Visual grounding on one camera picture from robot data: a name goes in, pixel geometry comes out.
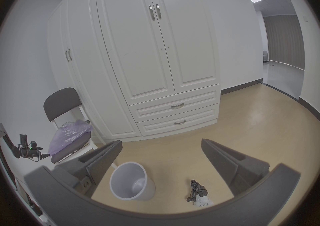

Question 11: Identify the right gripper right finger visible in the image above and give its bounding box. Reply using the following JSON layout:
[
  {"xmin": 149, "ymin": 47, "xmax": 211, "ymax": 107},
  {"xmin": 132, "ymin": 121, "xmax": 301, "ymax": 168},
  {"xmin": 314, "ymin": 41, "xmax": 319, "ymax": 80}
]
[{"xmin": 201, "ymin": 138, "xmax": 270, "ymax": 197}]

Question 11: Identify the white trash bin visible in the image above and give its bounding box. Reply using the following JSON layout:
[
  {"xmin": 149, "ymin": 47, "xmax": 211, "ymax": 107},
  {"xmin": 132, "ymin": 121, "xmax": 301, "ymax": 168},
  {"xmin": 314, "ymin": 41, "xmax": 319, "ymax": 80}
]
[{"xmin": 110, "ymin": 162, "xmax": 156, "ymax": 201}]

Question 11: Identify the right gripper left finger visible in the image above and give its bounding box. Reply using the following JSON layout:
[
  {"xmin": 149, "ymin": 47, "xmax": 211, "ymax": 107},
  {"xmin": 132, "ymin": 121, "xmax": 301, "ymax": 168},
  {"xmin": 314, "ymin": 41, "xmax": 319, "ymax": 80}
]
[{"xmin": 54, "ymin": 140, "xmax": 123, "ymax": 197}]

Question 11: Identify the purple plastic bag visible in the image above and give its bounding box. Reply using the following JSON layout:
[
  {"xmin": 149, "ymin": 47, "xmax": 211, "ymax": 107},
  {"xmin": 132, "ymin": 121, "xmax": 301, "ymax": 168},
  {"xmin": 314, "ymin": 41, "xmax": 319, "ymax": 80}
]
[{"xmin": 48, "ymin": 119, "xmax": 93, "ymax": 156}]

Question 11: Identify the black plastic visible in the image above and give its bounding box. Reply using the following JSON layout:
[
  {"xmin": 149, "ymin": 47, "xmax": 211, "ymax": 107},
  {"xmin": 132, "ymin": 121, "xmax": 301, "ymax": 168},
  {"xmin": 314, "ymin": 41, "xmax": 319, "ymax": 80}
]
[{"xmin": 186, "ymin": 179, "xmax": 209, "ymax": 203}]

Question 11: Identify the white chair with grey seat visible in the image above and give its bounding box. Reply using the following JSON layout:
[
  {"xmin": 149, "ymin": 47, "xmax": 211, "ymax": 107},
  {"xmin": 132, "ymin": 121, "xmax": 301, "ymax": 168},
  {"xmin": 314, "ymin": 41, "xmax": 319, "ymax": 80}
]
[{"xmin": 43, "ymin": 87, "xmax": 118, "ymax": 169}]

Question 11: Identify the clear printed wrapper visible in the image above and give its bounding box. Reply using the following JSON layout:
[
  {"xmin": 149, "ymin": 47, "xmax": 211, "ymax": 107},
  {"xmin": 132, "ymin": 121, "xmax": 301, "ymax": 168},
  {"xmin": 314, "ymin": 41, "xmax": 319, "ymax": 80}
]
[{"xmin": 194, "ymin": 195, "xmax": 215, "ymax": 207}]

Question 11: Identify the white wardrobe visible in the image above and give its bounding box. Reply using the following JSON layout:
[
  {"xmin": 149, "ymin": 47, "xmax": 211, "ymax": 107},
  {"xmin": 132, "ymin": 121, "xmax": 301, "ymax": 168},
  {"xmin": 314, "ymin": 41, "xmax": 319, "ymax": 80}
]
[{"xmin": 47, "ymin": 0, "xmax": 222, "ymax": 143}]

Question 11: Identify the grey curtain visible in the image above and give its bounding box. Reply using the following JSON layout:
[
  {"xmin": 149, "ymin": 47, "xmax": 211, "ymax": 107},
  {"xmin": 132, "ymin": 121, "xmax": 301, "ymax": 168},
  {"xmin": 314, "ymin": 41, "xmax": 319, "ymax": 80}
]
[{"xmin": 264, "ymin": 14, "xmax": 306, "ymax": 70}]

